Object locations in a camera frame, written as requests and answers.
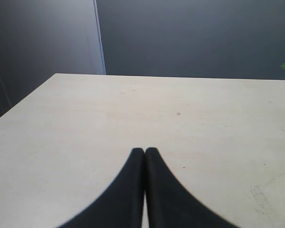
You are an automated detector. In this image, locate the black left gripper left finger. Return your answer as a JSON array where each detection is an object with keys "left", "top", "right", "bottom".
[{"left": 61, "top": 148, "right": 145, "bottom": 228}]

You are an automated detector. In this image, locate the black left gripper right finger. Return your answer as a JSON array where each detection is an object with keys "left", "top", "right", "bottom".
[{"left": 145, "top": 147, "right": 236, "bottom": 228}]

